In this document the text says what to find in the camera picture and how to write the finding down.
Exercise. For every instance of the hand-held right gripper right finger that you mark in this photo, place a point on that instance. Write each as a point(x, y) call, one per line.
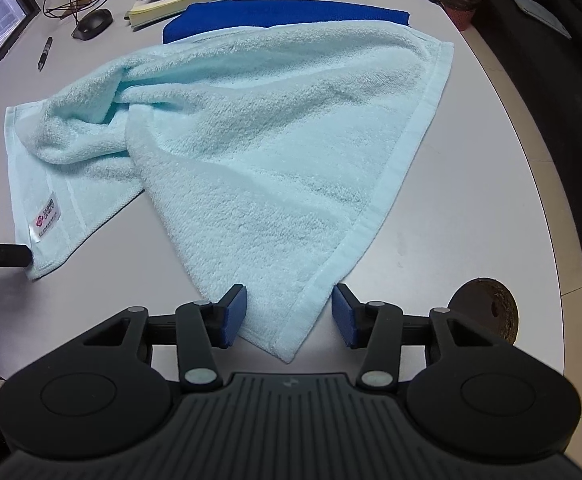
point(343, 315)

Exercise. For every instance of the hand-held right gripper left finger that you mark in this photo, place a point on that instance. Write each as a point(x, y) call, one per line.
point(236, 315)

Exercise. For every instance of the black computer mouse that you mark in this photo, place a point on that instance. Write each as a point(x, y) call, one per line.
point(93, 22)

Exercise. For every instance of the brown waste bin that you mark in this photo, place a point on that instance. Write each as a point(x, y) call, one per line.
point(461, 7)

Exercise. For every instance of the light blue towel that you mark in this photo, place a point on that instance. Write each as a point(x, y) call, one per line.
point(271, 160)

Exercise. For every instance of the grey cushion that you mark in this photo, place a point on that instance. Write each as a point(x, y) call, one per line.
point(541, 12)

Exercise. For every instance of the round brown disc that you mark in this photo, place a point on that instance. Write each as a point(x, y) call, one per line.
point(476, 305)

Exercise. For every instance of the black sofa wooden frame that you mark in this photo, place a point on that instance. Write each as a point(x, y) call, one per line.
point(561, 85)

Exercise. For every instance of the black pen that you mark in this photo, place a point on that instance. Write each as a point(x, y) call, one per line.
point(45, 55)

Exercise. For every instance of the dark blue towel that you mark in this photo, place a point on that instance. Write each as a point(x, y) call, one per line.
point(271, 12)

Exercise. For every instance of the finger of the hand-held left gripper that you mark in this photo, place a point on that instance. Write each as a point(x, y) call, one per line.
point(1, 255)

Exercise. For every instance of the open notebook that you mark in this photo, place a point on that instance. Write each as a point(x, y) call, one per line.
point(171, 5)

